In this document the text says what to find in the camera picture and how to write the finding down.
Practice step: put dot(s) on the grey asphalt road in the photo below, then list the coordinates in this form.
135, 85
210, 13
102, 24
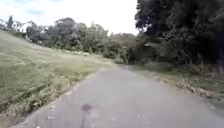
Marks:
126, 103

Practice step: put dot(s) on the row of distant trees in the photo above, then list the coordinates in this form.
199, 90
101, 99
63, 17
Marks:
73, 36

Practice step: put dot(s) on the leaf-strewn grass verge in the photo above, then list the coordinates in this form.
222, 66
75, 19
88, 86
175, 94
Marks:
190, 80

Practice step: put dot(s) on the dark wood of trees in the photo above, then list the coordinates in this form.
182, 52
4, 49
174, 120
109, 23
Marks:
186, 30

